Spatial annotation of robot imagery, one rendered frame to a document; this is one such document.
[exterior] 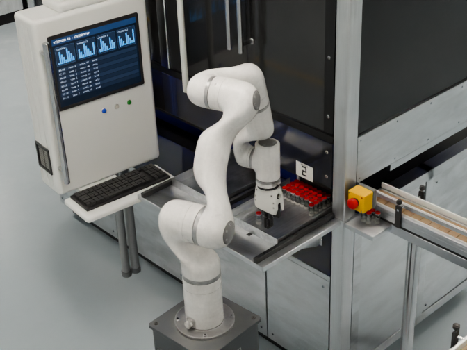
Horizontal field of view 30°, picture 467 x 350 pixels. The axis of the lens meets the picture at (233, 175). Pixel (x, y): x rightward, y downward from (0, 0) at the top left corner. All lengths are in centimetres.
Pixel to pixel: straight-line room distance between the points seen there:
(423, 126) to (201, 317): 122
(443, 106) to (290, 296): 99
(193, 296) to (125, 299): 168
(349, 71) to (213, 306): 90
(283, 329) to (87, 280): 118
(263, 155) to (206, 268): 48
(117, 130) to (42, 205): 160
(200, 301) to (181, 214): 29
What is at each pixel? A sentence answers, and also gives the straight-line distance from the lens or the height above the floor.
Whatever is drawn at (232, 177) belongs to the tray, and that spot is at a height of 88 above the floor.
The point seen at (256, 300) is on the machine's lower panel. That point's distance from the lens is 383.
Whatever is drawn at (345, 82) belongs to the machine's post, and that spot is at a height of 143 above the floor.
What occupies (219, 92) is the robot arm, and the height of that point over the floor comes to 159.
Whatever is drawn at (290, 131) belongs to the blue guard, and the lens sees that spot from 322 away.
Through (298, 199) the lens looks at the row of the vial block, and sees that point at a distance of 328.
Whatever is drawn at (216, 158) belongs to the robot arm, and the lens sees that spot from 251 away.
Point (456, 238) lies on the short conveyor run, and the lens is 307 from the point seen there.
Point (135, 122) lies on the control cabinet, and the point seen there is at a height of 101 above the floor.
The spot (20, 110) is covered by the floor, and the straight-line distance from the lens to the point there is 638.
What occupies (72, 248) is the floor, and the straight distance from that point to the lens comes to 475.
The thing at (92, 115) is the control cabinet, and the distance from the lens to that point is 356.
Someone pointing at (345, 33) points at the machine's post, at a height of 160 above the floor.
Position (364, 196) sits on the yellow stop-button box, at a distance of 308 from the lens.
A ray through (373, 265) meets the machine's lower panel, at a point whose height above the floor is 58.
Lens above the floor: 263
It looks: 30 degrees down
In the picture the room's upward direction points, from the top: 3 degrees counter-clockwise
